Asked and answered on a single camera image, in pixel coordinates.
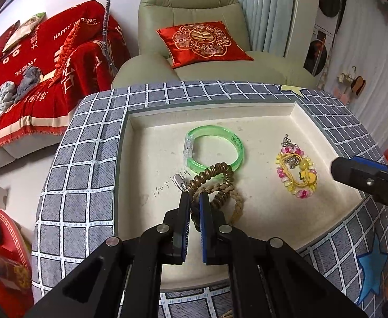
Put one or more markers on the teal curtain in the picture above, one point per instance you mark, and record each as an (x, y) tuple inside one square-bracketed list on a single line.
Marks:
[(263, 10)]

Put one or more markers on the beige sofa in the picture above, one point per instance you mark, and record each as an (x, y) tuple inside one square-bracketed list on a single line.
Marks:
[(28, 149)]

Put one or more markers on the silver heart pendant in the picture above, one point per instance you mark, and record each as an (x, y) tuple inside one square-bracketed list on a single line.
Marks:
[(291, 163)]

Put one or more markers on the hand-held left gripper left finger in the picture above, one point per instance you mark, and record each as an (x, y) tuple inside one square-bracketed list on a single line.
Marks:
[(184, 235)]

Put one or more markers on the red embroidered cushion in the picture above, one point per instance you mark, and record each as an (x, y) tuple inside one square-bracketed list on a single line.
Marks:
[(202, 43)]

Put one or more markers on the white curtain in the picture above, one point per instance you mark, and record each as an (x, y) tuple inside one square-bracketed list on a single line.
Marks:
[(372, 56)]

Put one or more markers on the red gift box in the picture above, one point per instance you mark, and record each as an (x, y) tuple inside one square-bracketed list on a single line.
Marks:
[(12, 235)]

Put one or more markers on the floor stand pole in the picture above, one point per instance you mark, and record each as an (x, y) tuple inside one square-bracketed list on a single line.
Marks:
[(107, 23)]

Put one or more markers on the grey garment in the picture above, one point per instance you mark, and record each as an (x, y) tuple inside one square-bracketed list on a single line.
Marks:
[(28, 81)]

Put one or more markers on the green translucent bangle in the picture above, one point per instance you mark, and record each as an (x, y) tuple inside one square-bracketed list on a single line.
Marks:
[(238, 152)]

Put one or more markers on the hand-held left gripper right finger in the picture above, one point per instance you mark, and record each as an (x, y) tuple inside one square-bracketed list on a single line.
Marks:
[(204, 238)]

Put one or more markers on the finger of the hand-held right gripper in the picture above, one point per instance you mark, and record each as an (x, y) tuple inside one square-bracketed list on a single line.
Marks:
[(346, 170)]

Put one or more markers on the sofa with red blanket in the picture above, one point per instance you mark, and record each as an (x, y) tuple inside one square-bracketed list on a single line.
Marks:
[(75, 43)]

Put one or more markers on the grey checked tablecloth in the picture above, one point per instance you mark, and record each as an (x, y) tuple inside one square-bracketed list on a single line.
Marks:
[(81, 172)]

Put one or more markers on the photo print pillow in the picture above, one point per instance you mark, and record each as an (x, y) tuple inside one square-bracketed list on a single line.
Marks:
[(25, 29)]

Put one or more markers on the beige armchair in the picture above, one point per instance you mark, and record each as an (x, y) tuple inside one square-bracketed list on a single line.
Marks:
[(190, 3)]

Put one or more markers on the grey tray with cream lining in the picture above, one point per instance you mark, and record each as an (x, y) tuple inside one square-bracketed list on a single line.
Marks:
[(253, 205)]

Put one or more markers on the small silver hair clip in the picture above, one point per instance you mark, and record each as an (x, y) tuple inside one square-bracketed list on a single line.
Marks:
[(183, 183)]

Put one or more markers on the rack with slippers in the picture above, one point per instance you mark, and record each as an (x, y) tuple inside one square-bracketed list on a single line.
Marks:
[(351, 84)]

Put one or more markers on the jar with blue lid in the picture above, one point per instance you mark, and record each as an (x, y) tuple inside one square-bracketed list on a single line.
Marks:
[(8, 268)]

